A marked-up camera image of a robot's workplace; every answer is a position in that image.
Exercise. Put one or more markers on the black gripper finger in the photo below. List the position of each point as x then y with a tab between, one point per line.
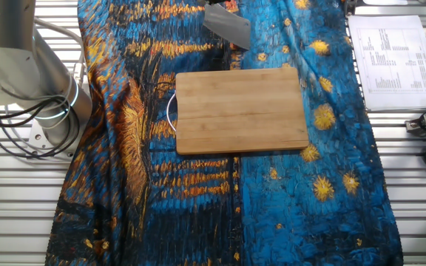
203	1
219	1

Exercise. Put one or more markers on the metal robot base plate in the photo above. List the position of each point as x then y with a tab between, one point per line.
37	138

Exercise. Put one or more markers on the aluminium corner bracket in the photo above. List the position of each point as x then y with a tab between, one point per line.
350	6

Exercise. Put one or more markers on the printed white paper sheet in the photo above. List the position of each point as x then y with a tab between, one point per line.
394	63

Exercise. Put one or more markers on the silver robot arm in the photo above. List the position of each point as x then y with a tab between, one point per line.
6	74

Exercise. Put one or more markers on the bamboo cutting board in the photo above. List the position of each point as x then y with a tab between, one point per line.
240	111

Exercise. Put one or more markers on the steel cleaver knife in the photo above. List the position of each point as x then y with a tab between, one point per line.
228	26

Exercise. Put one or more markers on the starry night print tablecloth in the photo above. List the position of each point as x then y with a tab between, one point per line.
198	207

